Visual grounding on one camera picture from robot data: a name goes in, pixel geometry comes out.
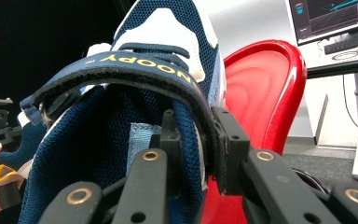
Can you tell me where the computer monitor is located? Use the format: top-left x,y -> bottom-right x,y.
287,0 -> 358,47

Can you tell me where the black hanging cable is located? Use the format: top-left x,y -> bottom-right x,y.
341,74 -> 358,129

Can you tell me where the red and black shoe rack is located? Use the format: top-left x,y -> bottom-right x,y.
199,39 -> 309,224

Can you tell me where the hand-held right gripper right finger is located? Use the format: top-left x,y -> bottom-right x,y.
212,106 -> 250,195

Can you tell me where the black keyboard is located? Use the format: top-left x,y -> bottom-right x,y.
324,32 -> 358,56

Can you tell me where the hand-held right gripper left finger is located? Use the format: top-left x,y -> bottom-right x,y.
150,108 -> 181,195

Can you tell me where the navy and white sneaker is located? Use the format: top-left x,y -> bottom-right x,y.
18,0 -> 227,224
0,94 -> 49,185

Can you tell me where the white desk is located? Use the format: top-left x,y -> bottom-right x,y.
304,27 -> 358,182

